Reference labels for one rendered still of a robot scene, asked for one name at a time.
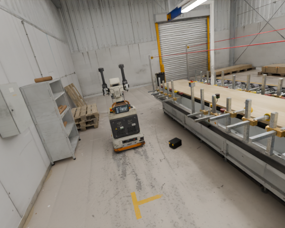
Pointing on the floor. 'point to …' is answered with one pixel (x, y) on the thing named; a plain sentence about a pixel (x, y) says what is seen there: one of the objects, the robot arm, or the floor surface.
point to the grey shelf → (52, 118)
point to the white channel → (210, 32)
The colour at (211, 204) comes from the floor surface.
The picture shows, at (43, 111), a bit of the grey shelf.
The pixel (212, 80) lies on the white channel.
